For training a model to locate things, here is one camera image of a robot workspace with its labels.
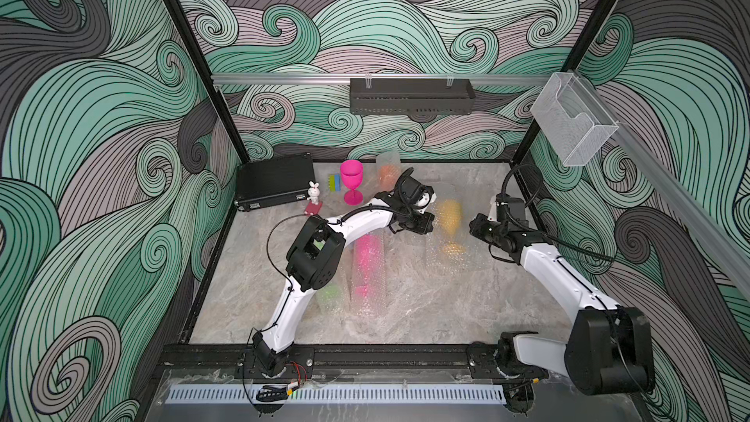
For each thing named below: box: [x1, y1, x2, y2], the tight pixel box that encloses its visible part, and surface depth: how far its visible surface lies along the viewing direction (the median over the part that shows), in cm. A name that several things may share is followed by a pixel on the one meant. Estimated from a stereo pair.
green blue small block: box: [328, 173, 341, 193], surface depth 112 cm
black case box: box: [234, 151, 316, 212], surface depth 109 cm
